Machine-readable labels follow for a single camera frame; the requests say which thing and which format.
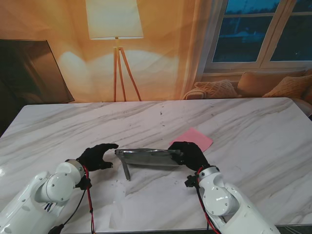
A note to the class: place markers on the white framed window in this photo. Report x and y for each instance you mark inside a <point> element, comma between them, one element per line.
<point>243,36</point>

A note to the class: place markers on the grey felt zip pouch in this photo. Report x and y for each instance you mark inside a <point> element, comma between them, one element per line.
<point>148,159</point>

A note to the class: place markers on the floor lamp with tripod legs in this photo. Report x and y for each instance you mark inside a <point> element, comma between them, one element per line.
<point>114,19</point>

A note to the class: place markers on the dark flat screen panel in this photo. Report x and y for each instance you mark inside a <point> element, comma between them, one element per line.
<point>26,73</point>

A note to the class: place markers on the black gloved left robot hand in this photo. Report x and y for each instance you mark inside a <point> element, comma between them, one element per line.
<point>93,157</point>

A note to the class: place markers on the beige throw blanket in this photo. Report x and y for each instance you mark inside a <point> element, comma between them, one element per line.
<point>192,93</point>

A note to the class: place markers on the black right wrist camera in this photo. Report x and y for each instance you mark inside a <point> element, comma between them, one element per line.
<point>191,181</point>

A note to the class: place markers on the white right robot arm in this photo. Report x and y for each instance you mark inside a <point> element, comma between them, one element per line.
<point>231,204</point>

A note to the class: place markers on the orange knitted cushion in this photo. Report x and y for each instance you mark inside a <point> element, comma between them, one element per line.
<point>290,87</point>

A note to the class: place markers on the beige sofa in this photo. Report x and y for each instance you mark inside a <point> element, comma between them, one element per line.
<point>306,104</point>

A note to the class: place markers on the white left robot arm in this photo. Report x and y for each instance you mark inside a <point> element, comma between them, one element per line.
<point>29,200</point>

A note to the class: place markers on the cream knitted cushion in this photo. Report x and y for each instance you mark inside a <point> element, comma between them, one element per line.
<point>217,89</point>

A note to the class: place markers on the sheer cream curtain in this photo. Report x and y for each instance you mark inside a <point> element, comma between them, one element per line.
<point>195,48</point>

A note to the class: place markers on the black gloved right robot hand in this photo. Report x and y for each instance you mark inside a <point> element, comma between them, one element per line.
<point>192,156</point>

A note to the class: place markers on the pink paper document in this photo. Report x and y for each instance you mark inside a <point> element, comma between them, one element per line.
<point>200,139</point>

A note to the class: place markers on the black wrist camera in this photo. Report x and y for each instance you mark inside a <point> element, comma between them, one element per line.
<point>191,181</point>
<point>84,184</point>

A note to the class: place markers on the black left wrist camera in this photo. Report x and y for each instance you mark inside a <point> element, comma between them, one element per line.
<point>84,184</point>

